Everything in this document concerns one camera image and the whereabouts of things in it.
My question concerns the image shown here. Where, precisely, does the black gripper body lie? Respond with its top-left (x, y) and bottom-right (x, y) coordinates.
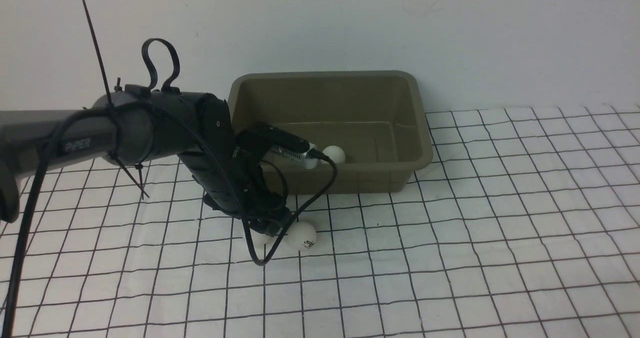
top-left (202, 163), bottom-right (291, 237)

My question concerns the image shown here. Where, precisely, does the white ball with side logo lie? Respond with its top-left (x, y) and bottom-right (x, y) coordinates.
top-left (284, 221), bottom-right (317, 251)

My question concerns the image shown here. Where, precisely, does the plain white table-tennis ball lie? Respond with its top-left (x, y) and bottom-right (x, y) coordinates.
top-left (322, 145), bottom-right (346, 164)

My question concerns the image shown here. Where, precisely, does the white ball with top logo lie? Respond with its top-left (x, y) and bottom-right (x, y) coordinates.
top-left (249, 229), bottom-right (274, 249)

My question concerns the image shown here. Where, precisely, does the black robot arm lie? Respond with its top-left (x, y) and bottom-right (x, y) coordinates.
top-left (1, 85), bottom-right (292, 237)

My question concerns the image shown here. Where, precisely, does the olive green plastic bin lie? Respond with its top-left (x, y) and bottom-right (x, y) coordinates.
top-left (227, 71), bottom-right (434, 194)

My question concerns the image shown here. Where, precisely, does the white black-grid tablecloth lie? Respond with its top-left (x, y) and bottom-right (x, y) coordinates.
top-left (13, 105), bottom-right (640, 337)

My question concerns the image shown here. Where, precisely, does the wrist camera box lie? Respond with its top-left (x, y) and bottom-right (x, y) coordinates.
top-left (235, 122), bottom-right (318, 169)

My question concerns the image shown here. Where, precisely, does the black cable tie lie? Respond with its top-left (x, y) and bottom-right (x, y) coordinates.
top-left (81, 0), bottom-right (150, 199)

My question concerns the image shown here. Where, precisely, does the black camera cable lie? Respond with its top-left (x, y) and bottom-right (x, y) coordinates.
top-left (0, 100), bottom-right (338, 338)

